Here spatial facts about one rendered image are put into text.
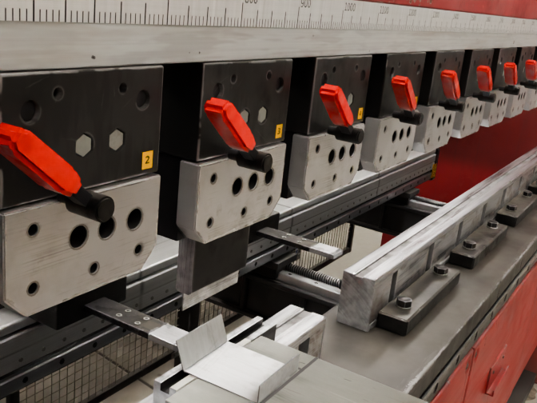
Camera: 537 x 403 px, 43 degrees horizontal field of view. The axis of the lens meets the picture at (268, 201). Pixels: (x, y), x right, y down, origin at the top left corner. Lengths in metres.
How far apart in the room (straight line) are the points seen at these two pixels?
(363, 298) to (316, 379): 0.40
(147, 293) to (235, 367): 0.33
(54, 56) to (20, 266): 0.14
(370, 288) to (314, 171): 0.40
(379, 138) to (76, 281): 0.54
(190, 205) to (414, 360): 0.60
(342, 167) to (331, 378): 0.26
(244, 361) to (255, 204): 0.19
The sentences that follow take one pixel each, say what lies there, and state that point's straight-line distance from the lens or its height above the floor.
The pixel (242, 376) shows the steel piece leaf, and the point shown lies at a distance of 0.76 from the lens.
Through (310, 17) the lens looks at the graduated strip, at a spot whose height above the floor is 1.38.
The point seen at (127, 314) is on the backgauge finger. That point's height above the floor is 1.01.
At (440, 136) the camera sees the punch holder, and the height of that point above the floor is 1.19.
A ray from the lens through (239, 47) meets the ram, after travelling 0.62.
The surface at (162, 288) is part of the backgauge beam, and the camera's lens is 1.10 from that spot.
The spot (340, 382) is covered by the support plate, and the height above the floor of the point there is 1.00.
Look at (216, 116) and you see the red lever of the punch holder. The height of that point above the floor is 1.30.
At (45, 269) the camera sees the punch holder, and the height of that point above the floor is 1.20.
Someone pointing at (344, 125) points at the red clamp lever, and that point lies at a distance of 0.76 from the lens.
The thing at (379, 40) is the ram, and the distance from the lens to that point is 0.90.
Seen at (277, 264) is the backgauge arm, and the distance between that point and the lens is 1.38.
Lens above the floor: 1.40
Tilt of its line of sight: 17 degrees down
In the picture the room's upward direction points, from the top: 6 degrees clockwise
